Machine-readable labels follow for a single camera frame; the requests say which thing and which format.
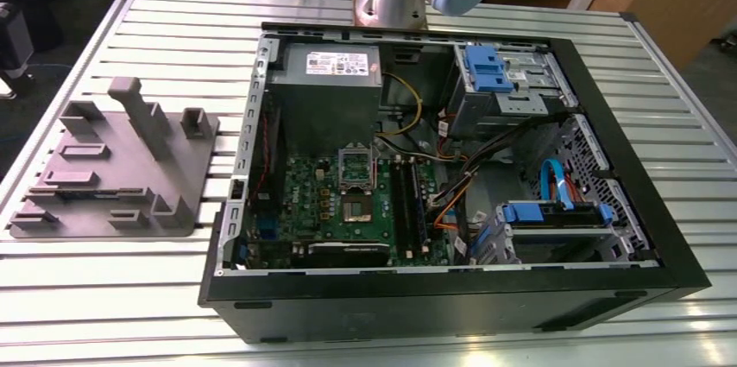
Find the CPU socket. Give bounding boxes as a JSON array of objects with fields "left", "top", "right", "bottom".
[{"left": 342, "top": 192, "right": 377, "bottom": 225}]

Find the grey parts rack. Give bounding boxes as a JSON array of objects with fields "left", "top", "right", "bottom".
[{"left": 7, "top": 76, "right": 222, "bottom": 239}]

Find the grey power supply unit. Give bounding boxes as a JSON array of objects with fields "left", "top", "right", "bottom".
[{"left": 267, "top": 42, "right": 385, "bottom": 156}]

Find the blue board connector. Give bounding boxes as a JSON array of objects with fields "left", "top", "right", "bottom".
[{"left": 257, "top": 215, "right": 278, "bottom": 242}]

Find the green motherboard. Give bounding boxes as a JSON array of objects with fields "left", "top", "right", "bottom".
[{"left": 238, "top": 142, "right": 455, "bottom": 269}]

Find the black graphics card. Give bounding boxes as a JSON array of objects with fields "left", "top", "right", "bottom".
[{"left": 290, "top": 240, "right": 390, "bottom": 269}]

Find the black RAM slot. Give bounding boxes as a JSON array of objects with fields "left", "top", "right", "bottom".
[
  {"left": 397, "top": 158, "right": 417, "bottom": 256},
  {"left": 390, "top": 158, "right": 410, "bottom": 256},
  {"left": 403, "top": 158, "right": 422, "bottom": 256}
]

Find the blue RAM stick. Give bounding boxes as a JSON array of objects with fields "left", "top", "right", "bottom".
[{"left": 410, "top": 159, "right": 430, "bottom": 252}]

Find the blue plastic bay clip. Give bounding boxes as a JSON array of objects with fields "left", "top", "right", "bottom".
[{"left": 466, "top": 45, "right": 513, "bottom": 94}]

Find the tall metal drive cage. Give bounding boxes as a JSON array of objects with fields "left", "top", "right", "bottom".
[{"left": 447, "top": 42, "right": 579, "bottom": 139}]

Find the black PC case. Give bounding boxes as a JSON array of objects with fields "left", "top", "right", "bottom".
[{"left": 197, "top": 20, "right": 714, "bottom": 345}]

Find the hard disk in blue carrier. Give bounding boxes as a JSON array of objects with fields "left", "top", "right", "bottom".
[{"left": 499, "top": 201, "right": 612, "bottom": 230}]

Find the low metal disk bay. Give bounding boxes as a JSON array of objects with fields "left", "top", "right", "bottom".
[{"left": 494, "top": 200, "right": 620, "bottom": 264}]

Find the blue floor cable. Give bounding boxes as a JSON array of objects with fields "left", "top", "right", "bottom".
[{"left": 21, "top": 62, "right": 75, "bottom": 73}]

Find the thin red wire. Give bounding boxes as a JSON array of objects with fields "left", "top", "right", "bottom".
[{"left": 259, "top": 103, "right": 273, "bottom": 174}]

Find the yellow wire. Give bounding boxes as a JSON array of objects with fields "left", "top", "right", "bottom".
[{"left": 377, "top": 72, "right": 425, "bottom": 138}]

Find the orange wire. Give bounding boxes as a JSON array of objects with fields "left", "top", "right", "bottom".
[{"left": 431, "top": 168, "right": 479, "bottom": 231}]

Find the black cable bundle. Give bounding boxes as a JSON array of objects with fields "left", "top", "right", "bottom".
[{"left": 430, "top": 114, "right": 569, "bottom": 208}]

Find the blue flat wire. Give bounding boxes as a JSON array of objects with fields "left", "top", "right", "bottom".
[{"left": 539, "top": 159, "right": 577, "bottom": 211}]

